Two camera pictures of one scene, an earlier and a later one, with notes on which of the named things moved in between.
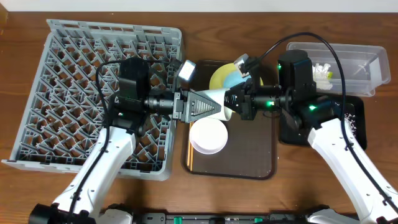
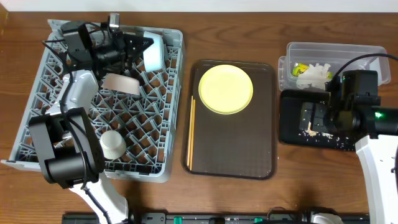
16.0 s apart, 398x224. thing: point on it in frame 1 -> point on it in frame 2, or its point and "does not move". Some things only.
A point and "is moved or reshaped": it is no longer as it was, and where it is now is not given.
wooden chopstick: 188,143 does not move
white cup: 217,96 is moved or reshaped
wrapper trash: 320,76 does not move
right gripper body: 246,103 -> 328,116
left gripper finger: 198,107 -> 134,46
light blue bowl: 233,78 -> 153,55
